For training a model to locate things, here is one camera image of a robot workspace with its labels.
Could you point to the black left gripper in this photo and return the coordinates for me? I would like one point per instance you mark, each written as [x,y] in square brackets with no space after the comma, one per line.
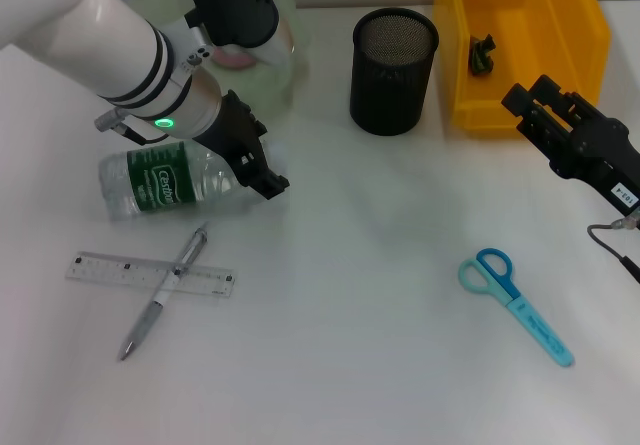
[235,135]

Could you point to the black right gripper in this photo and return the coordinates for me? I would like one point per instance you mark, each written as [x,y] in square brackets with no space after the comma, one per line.
[600,160]

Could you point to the green plastic wrapper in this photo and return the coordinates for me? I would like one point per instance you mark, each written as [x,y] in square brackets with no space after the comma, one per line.
[482,55]

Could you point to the clear water bottle green label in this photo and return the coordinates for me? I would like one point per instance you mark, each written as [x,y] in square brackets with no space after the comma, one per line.
[160,185]

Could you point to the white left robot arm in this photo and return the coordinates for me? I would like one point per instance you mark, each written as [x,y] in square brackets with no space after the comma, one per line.
[100,50]

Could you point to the green glass fruit plate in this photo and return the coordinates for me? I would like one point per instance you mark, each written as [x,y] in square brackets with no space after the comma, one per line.
[280,80]

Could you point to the black mesh pen cup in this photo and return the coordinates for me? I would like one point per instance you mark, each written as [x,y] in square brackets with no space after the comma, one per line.
[392,75]

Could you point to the silver white pen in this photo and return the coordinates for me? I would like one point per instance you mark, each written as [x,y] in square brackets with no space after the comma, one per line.
[150,312]

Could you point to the clear plastic ruler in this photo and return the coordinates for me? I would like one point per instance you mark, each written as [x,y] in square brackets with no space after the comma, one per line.
[110,270]

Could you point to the blue turquoise scissors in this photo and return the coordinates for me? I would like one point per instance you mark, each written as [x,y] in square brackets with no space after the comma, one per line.
[530,317]

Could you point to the yellow plastic storage bin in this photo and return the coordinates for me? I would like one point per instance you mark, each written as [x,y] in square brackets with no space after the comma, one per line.
[520,105]

